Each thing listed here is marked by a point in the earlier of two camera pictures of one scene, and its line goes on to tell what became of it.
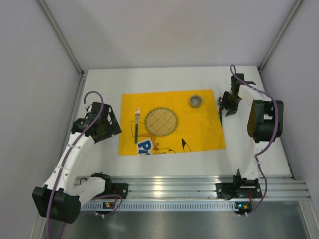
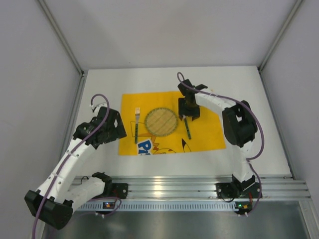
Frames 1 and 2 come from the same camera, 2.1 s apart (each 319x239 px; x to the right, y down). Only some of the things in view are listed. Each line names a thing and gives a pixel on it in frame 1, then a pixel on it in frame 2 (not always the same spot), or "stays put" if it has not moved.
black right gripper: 229,104 → 188,110
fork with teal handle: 137,115 stays put
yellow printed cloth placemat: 198,128 stays put
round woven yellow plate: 161,121 stays put
